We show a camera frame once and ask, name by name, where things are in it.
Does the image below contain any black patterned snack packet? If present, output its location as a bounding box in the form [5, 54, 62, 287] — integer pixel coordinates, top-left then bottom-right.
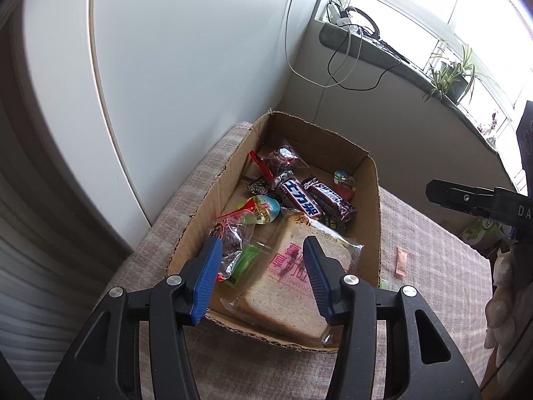
[244, 177, 275, 196]

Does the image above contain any white window frame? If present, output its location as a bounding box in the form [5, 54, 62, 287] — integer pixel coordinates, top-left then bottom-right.
[314, 0, 533, 188]

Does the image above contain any packaged sliced bread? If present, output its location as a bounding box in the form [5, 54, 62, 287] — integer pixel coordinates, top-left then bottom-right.
[221, 214, 363, 346]

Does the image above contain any red stick wrapper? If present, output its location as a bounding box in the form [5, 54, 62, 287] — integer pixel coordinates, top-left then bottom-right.
[249, 151, 275, 182]

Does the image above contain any clear red snack packet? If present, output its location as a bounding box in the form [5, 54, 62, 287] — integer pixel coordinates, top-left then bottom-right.
[208, 200, 257, 282]

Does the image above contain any dark stone window sill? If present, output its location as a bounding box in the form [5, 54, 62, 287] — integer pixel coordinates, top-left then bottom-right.
[318, 21, 500, 155]

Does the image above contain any white cable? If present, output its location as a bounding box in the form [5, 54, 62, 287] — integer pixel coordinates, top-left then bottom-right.
[284, 0, 363, 89]

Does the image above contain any black coiled cable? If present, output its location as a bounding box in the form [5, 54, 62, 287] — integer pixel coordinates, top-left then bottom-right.
[345, 6, 381, 38]

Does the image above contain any small figurine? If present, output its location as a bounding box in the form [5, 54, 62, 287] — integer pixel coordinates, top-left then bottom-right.
[479, 110, 502, 142]

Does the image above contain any colourful egg-shaped candy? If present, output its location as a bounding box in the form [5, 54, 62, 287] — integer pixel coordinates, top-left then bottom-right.
[244, 195, 281, 226]

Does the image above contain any potted spider plant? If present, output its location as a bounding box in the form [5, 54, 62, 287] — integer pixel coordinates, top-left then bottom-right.
[422, 44, 492, 105]

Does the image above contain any green printed bag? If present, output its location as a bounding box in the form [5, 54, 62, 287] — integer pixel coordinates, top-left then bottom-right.
[460, 219, 513, 255]

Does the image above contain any person's right hand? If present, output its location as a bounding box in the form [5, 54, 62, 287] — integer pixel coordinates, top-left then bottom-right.
[485, 242, 517, 351]

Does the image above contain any brown chocolate bar blue print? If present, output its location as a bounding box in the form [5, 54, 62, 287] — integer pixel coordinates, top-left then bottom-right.
[272, 178, 324, 221]

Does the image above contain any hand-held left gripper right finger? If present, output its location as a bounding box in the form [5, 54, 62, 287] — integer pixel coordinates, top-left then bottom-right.
[302, 235, 484, 400]

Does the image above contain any green snack packet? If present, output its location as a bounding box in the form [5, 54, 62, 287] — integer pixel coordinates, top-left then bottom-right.
[225, 245, 261, 287]

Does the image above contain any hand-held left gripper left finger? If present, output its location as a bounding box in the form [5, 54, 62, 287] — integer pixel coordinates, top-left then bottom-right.
[44, 237, 223, 400]

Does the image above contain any cardboard box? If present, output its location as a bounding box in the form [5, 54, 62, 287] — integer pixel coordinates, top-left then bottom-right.
[167, 109, 381, 353]

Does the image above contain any white power strip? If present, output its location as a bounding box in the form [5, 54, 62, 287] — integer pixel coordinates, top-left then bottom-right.
[325, 0, 359, 32]

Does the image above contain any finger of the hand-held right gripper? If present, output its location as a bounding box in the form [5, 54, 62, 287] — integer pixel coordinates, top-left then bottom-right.
[425, 179, 498, 219]

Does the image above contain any brown chocolate bar white print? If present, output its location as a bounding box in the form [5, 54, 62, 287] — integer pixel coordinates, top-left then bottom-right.
[302, 175, 358, 222]

